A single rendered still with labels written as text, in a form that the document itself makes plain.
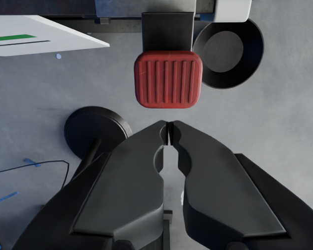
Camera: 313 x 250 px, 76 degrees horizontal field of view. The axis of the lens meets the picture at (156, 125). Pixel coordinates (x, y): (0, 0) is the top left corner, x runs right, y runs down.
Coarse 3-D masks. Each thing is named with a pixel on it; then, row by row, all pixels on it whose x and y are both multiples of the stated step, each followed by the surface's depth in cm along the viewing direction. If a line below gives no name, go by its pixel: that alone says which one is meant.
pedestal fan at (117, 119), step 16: (80, 112) 104; (96, 112) 103; (112, 112) 105; (64, 128) 111; (80, 128) 108; (96, 128) 107; (112, 128) 107; (128, 128) 109; (80, 144) 112; (96, 144) 105; (112, 144) 112
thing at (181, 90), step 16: (144, 64) 20; (160, 64) 20; (176, 64) 20; (192, 64) 20; (144, 80) 21; (160, 80) 21; (176, 80) 20; (192, 80) 20; (144, 96) 21; (160, 96) 21; (176, 96) 21; (192, 96) 21
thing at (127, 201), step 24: (120, 144) 10; (144, 144) 10; (120, 168) 8; (144, 168) 8; (96, 192) 7; (120, 192) 7; (144, 192) 7; (96, 216) 6; (120, 216) 6; (144, 216) 6; (144, 240) 7
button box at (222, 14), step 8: (216, 0) 29; (224, 0) 28; (232, 0) 28; (240, 0) 28; (248, 0) 28; (216, 8) 29; (224, 8) 29; (232, 8) 29; (240, 8) 29; (248, 8) 29; (200, 16) 40; (208, 16) 33; (216, 16) 29; (224, 16) 29; (232, 16) 29; (240, 16) 29
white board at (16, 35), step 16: (0, 16) 35; (16, 16) 36; (32, 16) 38; (0, 32) 47; (16, 32) 48; (32, 32) 50; (48, 32) 51; (64, 32) 53; (0, 48) 70; (16, 48) 73; (32, 48) 76; (48, 48) 80; (64, 48) 84; (80, 48) 88
